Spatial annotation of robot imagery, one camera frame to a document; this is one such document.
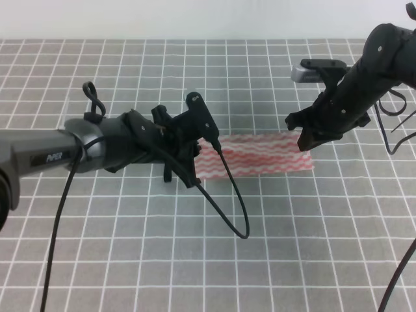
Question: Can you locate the black right camera cable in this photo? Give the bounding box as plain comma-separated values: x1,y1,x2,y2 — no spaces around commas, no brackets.
373,90,416,312

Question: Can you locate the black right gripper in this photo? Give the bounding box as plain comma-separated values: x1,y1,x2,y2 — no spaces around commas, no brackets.
285,92,371,151

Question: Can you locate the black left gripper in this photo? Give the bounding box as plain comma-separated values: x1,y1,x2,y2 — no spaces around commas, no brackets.
126,105,201,189

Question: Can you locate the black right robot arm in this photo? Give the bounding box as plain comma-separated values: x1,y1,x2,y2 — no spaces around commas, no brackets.
285,23,415,151

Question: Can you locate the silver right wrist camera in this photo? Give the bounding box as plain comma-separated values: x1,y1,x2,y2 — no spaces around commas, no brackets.
291,64,323,83

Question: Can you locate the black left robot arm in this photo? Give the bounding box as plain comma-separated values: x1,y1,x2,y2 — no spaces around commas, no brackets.
1,105,205,224

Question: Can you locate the grey checked tablecloth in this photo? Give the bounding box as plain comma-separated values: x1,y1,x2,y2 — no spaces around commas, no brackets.
1,39,415,311

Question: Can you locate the pink white wavy towel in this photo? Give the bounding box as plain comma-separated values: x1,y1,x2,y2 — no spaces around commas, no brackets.
195,131,314,179

